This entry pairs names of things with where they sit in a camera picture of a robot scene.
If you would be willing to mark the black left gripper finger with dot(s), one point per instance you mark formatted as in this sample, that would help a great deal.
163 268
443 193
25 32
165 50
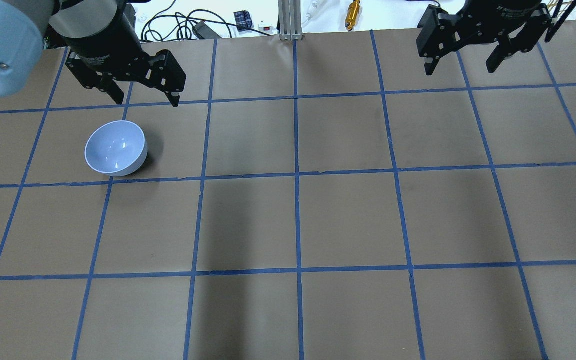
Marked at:
91 79
164 73

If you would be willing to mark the blue bowl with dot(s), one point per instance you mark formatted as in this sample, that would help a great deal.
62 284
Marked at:
116 149

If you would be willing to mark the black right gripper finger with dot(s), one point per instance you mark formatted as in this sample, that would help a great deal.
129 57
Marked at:
523 42
437 39

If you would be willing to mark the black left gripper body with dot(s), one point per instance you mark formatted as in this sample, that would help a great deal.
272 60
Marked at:
102 36

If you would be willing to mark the brass cylinder fitting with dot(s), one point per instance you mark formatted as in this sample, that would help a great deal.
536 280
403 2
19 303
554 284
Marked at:
352 15

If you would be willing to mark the grey power adapter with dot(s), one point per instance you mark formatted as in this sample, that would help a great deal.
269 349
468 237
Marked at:
203 32

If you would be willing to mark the small blue black box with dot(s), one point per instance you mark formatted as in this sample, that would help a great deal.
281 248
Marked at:
243 21

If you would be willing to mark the white switch with red button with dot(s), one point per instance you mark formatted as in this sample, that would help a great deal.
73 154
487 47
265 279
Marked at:
267 28

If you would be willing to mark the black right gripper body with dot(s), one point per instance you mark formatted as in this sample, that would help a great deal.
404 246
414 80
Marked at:
499 16

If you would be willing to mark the aluminium frame post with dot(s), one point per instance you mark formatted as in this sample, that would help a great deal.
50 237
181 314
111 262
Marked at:
289 20

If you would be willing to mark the white plug connector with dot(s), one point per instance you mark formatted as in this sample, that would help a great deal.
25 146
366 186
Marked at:
314 10

